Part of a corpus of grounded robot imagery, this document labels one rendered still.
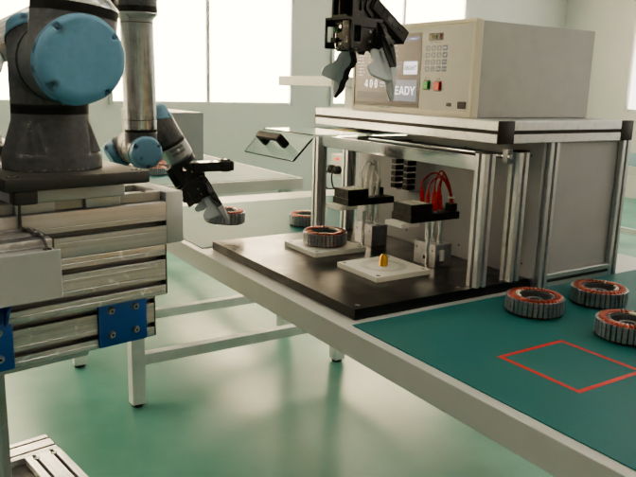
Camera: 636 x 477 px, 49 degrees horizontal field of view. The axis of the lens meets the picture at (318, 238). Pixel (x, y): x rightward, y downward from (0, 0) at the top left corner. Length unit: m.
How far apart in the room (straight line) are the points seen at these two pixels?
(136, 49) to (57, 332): 0.73
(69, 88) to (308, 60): 6.03
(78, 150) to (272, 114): 5.69
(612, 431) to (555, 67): 0.96
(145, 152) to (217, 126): 4.86
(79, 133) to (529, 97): 0.99
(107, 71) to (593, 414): 0.80
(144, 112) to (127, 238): 0.56
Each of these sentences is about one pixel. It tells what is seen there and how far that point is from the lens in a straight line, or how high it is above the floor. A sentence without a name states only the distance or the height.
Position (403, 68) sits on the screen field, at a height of 1.22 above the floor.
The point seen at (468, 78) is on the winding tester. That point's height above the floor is 1.20.
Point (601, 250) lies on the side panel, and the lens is 1.80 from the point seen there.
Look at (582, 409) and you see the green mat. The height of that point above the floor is 0.75.
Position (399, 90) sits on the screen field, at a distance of 1.72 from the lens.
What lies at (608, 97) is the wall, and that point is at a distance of 9.01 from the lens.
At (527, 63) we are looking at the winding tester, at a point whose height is 1.23.
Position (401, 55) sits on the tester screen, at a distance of 1.72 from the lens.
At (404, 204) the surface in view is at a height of 0.92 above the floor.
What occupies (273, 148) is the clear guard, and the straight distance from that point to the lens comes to 1.69.
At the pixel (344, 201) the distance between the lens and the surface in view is 1.76.
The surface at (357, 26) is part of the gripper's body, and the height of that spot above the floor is 1.28.
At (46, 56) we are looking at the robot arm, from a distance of 0.99.
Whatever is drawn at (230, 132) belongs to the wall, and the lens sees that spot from 6.59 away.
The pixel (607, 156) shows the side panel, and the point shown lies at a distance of 1.75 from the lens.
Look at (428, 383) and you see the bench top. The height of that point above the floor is 0.73.
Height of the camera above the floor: 1.18
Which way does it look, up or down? 12 degrees down
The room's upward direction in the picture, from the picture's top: 2 degrees clockwise
